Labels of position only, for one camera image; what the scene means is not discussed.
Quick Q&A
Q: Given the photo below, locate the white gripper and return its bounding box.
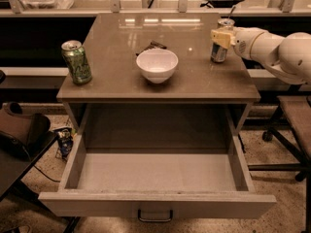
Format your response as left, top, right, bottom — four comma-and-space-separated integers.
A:
211, 27, 257, 60

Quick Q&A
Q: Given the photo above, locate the silver blue redbull can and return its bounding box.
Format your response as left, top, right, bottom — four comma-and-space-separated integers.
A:
211, 18, 235, 63

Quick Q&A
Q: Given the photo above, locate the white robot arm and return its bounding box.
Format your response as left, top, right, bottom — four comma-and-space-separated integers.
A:
211, 27, 311, 84

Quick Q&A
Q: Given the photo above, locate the white bowl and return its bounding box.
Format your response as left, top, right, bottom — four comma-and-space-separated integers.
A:
136, 49, 179, 83

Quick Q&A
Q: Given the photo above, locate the green soda can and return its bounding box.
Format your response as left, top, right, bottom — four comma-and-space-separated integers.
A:
61, 40, 92, 85

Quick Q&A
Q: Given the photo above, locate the grey cabinet with counter top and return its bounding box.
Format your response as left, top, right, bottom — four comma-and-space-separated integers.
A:
57, 13, 259, 153

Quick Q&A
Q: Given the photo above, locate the dark snack wrapper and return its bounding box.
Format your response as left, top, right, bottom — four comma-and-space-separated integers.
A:
135, 41, 167, 56

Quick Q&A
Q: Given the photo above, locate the black office chair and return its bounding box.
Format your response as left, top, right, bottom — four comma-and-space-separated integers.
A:
249, 95, 311, 233

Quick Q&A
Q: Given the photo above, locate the open grey drawer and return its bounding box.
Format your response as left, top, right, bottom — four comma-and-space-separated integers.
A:
39, 106, 276, 218

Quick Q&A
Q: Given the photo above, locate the crumpled blue snack bag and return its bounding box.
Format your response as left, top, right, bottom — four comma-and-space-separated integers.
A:
53, 126, 73, 159

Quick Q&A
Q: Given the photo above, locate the dark side table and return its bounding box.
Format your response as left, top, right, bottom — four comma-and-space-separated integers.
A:
0, 131, 82, 233

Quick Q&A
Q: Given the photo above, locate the black drawer handle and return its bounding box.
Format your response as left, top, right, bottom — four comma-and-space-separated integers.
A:
137, 210, 174, 223

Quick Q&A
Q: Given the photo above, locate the black cable on floor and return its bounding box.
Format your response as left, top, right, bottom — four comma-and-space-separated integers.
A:
33, 164, 62, 183

